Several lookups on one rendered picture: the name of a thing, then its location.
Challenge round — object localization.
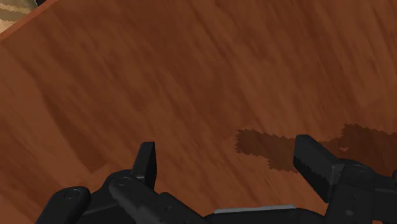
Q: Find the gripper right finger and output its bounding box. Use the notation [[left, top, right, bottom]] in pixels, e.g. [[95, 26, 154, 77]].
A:
[[292, 134, 397, 224]]

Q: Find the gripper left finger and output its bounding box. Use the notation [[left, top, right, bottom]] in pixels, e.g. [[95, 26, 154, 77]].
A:
[[35, 141, 209, 224]]

